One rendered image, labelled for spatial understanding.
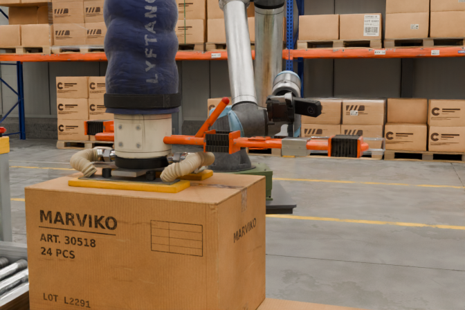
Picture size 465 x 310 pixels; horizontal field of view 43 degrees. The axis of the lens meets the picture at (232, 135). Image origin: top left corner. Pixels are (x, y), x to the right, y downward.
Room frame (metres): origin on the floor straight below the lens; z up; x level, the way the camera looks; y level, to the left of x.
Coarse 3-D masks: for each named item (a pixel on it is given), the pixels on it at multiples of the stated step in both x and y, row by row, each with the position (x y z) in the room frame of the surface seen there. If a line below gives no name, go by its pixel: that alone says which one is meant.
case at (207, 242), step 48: (48, 192) 1.61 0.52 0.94; (96, 192) 1.56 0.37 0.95; (144, 192) 1.56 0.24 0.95; (192, 192) 1.55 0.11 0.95; (240, 192) 1.59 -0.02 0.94; (48, 240) 1.62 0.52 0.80; (96, 240) 1.56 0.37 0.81; (144, 240) 1.51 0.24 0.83; (192, 240) 1.46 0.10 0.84; (240, 240) 1.58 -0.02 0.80; (48, 288) 1.62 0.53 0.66; (96, 288) 1.56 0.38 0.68; (144, 288) 1.51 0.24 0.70; (192, 288) 1.46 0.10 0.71; (240, 288) 1.58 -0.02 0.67
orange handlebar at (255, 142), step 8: (112, 128) 2.05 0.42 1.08; (96, 136) 1.75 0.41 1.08; (104, 136) 1.74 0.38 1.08; (112, 136) 1.73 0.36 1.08; (168, 136) 1.68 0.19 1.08; (176, 136) 1.68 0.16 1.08; (184, 136) 1.71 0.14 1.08; (192, 136) 1.70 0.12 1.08; (256, 136) 1.64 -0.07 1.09; (264, 136) 1.61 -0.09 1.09; (184, 144) 1.67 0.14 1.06; (192, 144) 1.65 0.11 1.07; (200, 144) 1.65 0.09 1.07; (240, 144) 1.61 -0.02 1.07; (248, 144) 1.60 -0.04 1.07; (256, 144) 1.59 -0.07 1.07; (264, 144) 1.58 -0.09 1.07; (272, 144) 1.58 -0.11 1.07; (280, 144) 1.57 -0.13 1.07; (312, 144) 1.54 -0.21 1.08; (320, 144) 1.54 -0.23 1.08
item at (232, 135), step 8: (208, 136) 1.62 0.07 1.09; (216, 136) 1.61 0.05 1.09; (224, 136) 1.60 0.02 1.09; (232, 136) 1.61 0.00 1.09; (208, 144) 1.62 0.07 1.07; (216, 144) 1.62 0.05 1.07; (224, 144) 1.61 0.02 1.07; (232, 144) 1.61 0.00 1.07; (224, 152) 1.60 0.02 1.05; (232, 152) 1.61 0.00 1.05
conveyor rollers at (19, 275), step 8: (0, 264) 2.19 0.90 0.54; (8, 264) 2.23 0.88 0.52; (16, 264) 2.15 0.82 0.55; (24, 264) 2.18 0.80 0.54; (0, 272) 2.07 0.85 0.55; (8, 272) 2.10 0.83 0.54; (16, 272) 2.13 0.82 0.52; (24, 272) 2.06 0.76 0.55; (0, 280) 2.05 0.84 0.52; (8, 280) 1.98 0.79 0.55; (16, 280) 2.00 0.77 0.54; (24, 280) 2.04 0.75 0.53; (0, 288) 1.92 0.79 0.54; (8, 288) 1.95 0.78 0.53; (16, 288) 1.90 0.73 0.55; (0, 296) 1.83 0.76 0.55
